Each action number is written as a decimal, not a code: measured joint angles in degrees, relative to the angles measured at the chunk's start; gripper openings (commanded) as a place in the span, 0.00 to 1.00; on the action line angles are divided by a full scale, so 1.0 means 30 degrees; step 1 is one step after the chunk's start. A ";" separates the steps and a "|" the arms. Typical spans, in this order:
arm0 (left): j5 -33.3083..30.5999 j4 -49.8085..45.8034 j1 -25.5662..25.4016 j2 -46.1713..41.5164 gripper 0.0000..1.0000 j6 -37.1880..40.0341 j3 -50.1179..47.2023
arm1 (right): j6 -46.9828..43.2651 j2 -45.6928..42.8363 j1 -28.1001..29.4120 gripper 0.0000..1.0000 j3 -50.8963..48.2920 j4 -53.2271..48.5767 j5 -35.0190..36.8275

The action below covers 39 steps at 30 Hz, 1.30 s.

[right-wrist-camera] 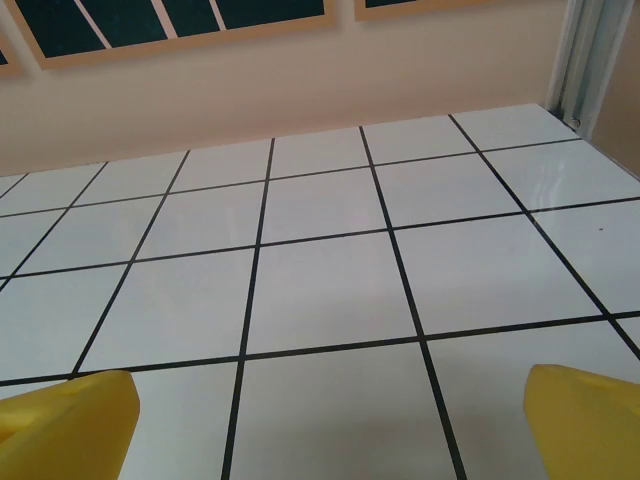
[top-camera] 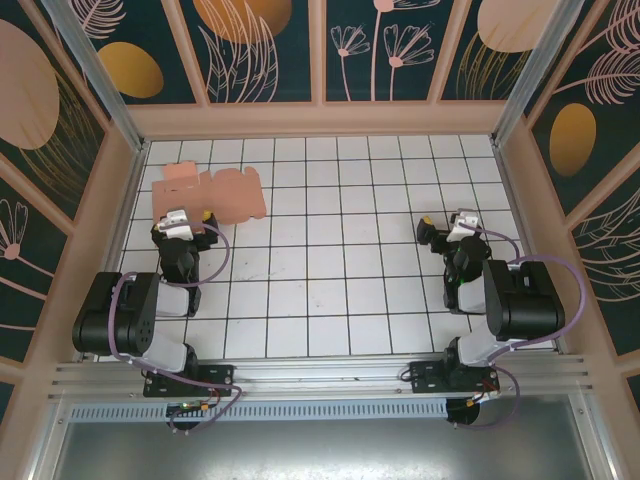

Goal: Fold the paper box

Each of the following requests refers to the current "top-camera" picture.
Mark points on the pink paper box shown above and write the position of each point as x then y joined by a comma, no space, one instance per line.
235,195

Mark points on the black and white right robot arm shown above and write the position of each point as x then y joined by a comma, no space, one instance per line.
525,300

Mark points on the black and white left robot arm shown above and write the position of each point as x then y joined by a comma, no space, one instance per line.
125,310

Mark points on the small green circuit board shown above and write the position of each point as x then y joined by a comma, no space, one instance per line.
192,407

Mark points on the small yellow connector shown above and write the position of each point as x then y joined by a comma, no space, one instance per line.
471,402

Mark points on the grey metal sheet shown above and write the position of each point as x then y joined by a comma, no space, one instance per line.
320,450

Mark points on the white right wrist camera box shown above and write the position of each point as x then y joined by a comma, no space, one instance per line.
460,232

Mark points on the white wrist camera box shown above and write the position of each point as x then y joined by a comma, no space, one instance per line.
176,225
460,232

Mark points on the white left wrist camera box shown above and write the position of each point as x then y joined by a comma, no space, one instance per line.
176,225

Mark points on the aluminium side rail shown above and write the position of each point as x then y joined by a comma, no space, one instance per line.
510,185
134,180

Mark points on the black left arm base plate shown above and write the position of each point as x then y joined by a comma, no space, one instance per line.
220,380

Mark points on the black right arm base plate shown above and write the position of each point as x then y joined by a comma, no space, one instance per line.
425,380

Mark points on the aluminium corner post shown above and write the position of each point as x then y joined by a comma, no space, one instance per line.
111,95
529,75

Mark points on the aluminium mounting rail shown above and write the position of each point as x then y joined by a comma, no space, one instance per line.
320,375

